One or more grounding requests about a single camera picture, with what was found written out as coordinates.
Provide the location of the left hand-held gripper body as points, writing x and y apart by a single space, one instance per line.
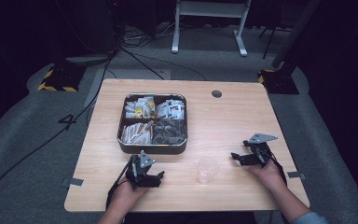
138 174

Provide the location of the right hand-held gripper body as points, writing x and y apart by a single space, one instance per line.
258 154

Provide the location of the dark compartment box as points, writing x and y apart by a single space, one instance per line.
152 149

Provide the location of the person's left hand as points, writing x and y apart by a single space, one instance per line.
127 194

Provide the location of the person's right hand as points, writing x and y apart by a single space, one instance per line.
268 177

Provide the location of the clear plastic cup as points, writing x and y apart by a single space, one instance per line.
207 169

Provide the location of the pile of brown sugar sticks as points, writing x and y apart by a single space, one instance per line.
136 132

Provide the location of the pile of clear tea bags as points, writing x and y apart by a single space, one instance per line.
169 132

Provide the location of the grey tape piece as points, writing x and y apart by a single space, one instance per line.
296 175
76 182

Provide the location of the pile of yellow-tagged tea bags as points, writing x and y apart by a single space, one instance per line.
140 109

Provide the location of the dark round table grommet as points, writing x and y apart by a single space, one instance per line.
216 94

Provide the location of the pile of red-label white sachets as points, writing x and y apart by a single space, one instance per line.
172 109

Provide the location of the black stand base striped edge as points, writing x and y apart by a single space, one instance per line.
279 82
60 79

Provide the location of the grey metal stand post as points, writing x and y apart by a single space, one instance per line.
295 34

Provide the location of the white metal table frame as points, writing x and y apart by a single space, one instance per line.
209 9

